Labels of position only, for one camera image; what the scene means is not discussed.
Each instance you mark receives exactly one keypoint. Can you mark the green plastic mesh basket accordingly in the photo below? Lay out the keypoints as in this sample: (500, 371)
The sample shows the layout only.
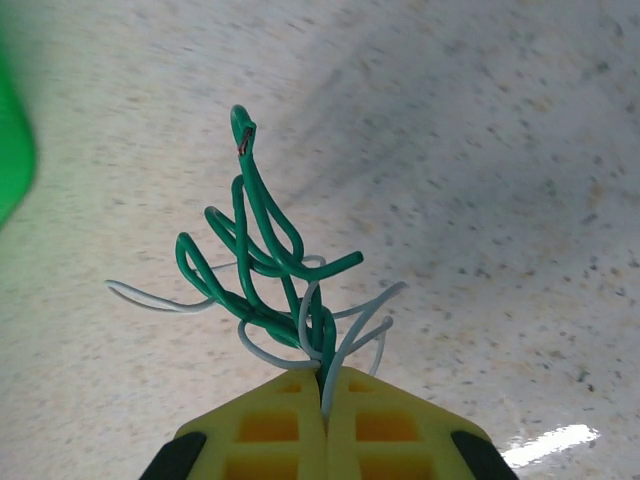
(15, 140)

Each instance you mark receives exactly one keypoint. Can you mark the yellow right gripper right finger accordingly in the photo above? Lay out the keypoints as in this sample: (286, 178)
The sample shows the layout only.
(395, 425)

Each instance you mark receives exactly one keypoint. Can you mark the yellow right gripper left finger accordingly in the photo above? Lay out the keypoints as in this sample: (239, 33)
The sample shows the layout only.
(260, 425)

